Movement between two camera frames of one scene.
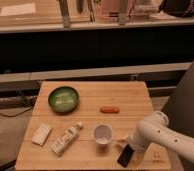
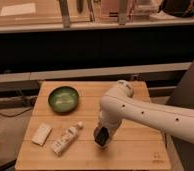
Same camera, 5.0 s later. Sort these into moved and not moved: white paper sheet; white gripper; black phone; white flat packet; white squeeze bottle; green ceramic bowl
Moved: black phone; white gripper
Not moved: white squeeze bottle; white flat packet; green ceramic bowl; white paper sheet
